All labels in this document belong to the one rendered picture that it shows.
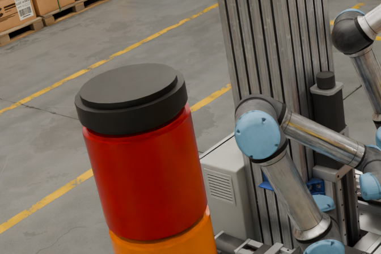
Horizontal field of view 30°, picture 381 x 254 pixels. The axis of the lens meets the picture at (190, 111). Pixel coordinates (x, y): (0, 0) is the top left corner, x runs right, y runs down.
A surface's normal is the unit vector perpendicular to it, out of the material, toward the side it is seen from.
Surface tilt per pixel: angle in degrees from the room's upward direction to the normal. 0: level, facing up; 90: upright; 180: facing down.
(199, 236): 90
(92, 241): 0
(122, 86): 0
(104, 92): 0
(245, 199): 90
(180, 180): 90
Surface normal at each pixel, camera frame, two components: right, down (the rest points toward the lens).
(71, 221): -0.17, -0.90
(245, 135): -0.11, 0.31
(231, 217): -0.66, 0.41
